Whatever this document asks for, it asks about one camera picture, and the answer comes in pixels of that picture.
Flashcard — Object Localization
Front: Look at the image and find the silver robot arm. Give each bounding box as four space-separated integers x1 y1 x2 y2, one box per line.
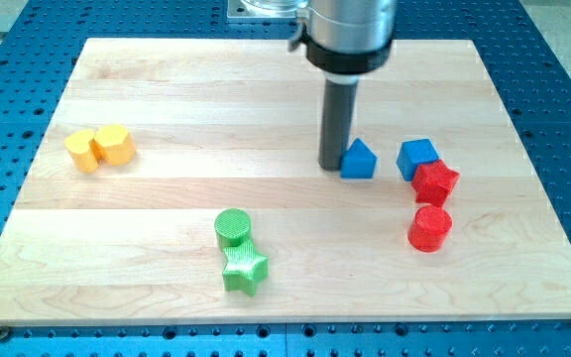
287 0 398 85

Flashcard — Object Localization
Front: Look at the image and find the green star block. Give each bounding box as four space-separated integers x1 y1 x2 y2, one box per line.
222 240 269 297

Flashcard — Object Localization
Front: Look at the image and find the red star block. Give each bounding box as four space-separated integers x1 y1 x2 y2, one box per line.
411 160 460 207

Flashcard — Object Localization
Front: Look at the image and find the green cylinder block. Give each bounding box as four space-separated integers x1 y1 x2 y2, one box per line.
214 208 252 250

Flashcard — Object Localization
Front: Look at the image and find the blue triangular prism block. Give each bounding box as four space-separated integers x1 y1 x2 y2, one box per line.
340 139 378 179

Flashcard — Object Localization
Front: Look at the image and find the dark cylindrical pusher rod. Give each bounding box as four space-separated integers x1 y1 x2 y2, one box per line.
318 78 358 172

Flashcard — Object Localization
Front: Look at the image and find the light wooden board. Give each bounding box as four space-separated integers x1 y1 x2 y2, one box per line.
0 39 571 326

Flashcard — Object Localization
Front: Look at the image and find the blue cube block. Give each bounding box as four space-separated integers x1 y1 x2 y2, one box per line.
397 139 439 181

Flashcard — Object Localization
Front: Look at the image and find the red cylinder block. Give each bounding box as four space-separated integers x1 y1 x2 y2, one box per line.
407 205 453 253

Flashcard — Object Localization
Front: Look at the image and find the yellow hexagon block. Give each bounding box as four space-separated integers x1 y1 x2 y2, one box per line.
94 124 136 166

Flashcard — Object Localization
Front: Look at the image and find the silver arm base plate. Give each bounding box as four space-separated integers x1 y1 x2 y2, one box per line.
226 0 308 21

